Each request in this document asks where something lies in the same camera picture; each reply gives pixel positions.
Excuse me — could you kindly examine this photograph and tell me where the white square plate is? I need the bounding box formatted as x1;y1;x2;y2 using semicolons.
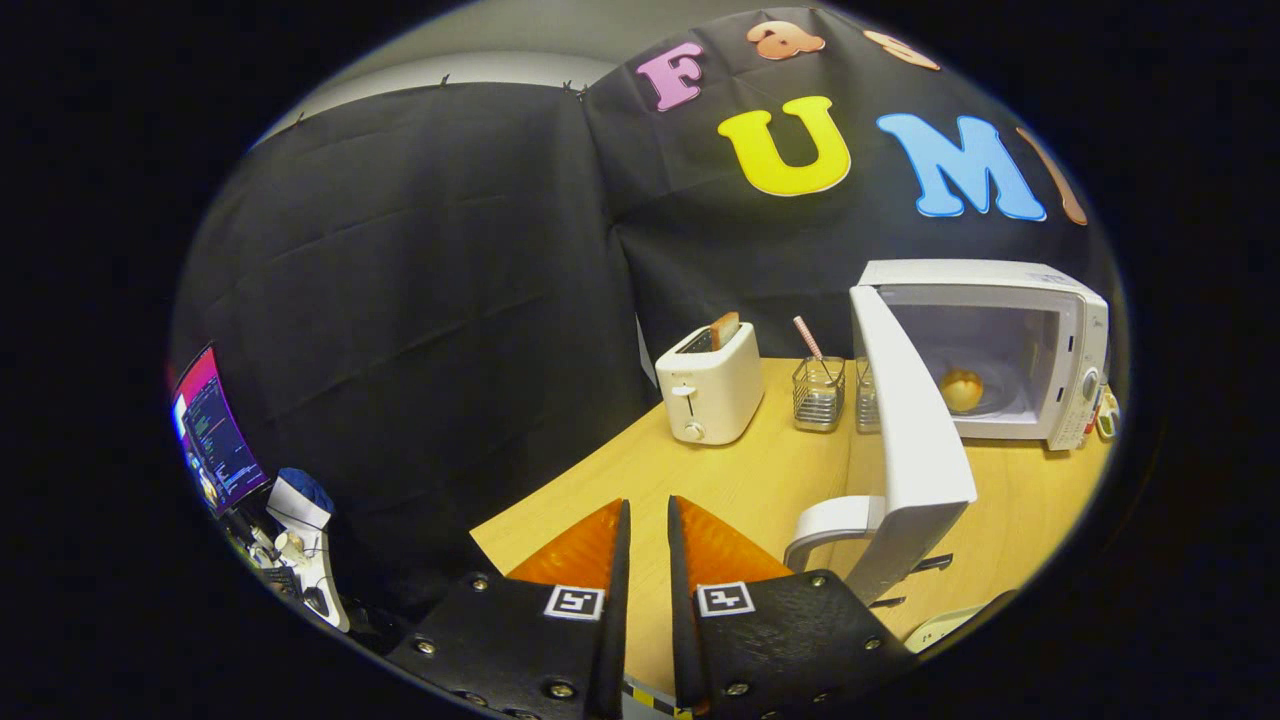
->
903;590;1016;656

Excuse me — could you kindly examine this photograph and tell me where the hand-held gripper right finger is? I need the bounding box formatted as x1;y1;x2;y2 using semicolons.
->
667;494;916;720

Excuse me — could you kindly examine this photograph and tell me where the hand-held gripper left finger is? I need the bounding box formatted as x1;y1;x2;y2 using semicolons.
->
385;497;633;720

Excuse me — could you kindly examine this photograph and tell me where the white and blue device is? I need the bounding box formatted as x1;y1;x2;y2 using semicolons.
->
265;467;351;633

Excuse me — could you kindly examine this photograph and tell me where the wire mesh basket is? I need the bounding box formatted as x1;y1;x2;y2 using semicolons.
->
792;356;847;434

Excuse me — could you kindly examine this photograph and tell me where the computer monitor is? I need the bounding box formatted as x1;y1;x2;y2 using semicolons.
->
168;345;269;516

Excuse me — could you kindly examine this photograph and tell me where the glass turntable plate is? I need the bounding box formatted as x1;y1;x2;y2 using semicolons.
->
930;355;1026;419

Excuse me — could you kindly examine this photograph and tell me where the pink striped straw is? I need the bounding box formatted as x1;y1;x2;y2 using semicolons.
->
793;316;831;366

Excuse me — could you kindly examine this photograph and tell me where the black backdrop cloth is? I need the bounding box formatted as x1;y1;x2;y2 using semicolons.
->
170;10;1121;621

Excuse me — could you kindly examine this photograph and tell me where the golden bread bun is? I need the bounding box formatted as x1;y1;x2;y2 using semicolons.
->
940;368;985;414

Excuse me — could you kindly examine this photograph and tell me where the yellow black striped strip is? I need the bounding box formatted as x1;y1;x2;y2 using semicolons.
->
622;678;693;720

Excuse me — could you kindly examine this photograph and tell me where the white microwave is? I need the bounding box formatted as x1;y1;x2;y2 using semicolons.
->
783;258;1111;608

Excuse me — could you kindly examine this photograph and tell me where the white toaster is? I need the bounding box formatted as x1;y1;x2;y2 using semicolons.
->
655;321;766;446

